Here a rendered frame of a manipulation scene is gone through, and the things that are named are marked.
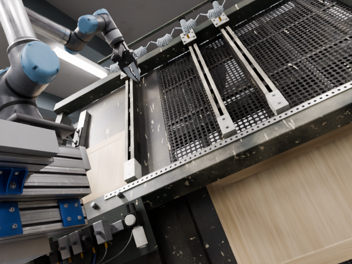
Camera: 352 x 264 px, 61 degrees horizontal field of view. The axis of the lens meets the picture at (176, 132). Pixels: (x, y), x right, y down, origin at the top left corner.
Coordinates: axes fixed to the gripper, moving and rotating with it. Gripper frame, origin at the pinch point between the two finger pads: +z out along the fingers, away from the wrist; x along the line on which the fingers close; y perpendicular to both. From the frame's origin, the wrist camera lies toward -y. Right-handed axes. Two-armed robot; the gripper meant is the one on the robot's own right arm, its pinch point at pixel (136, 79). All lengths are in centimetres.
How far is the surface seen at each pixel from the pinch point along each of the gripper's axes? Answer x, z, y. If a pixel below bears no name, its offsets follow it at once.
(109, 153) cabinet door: 45, 26, 18
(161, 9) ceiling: 33, -107, 353
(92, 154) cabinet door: 59, 22, 23
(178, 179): 1, 48, -17
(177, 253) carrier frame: 26, 85, -10
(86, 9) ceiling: 111, -147, 276
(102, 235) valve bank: 36, 50, -36
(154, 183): 13.3, 45.4, -15.5
